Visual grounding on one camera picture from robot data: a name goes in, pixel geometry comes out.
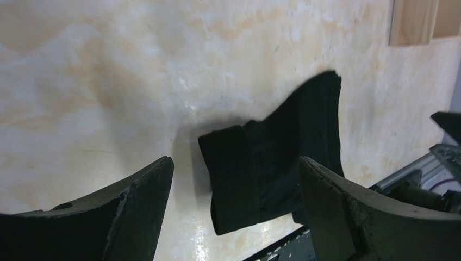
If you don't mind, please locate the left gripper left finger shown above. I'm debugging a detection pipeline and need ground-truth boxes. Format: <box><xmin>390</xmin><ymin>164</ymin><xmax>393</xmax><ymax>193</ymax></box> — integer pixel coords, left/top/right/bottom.
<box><xmin>1</xmin><ymin>156</ymin><xmax>174</xmax><ymax>260</ymax></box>

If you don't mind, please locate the wooden compartment tray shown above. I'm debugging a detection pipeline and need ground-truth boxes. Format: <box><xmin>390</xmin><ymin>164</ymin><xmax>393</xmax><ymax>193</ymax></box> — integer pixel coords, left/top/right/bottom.
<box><xmin>389</xmin><ymin>0</ymin><xmax>460</xmax><ymax>47</ymax></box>

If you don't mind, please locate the black metal base rail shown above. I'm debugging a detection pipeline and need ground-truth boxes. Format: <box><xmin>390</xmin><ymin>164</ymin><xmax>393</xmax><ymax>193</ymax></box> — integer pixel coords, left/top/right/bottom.
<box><xmin>245</xmin><ymin>144</ymin><xmax>461</xmax><ymax>261</ymax></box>

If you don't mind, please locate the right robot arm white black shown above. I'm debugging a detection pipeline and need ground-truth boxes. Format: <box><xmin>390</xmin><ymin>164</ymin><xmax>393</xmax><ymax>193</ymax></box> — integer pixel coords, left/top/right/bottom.
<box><xmin>431</xmin><ymin>111</ymin><xmax>460</xmax><ymax>145</ymax></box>

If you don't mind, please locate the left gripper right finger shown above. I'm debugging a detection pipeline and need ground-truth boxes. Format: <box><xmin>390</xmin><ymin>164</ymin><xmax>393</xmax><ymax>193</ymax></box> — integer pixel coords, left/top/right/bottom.
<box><xmin>298</xmin><ymin>157</ymin><xmax>460</xmax><ymax>260</ymax></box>

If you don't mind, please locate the black boxer underwear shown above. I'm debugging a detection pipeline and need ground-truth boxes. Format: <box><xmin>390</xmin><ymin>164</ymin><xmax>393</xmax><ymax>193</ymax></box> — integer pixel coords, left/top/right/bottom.
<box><xmin>198</xmin><ymin>71</ymin><xmax>344</xmax><ymax>235</ymax></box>

